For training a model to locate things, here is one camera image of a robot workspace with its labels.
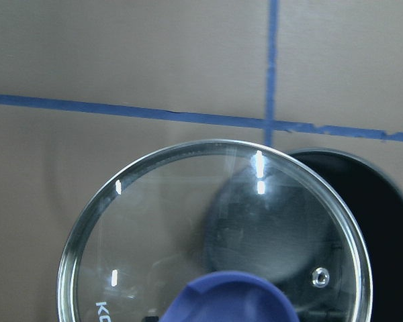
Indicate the glass lid blue knob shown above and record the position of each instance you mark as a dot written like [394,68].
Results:
[215,230]

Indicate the dark blue saucepan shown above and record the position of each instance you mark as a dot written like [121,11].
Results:
[377,205]

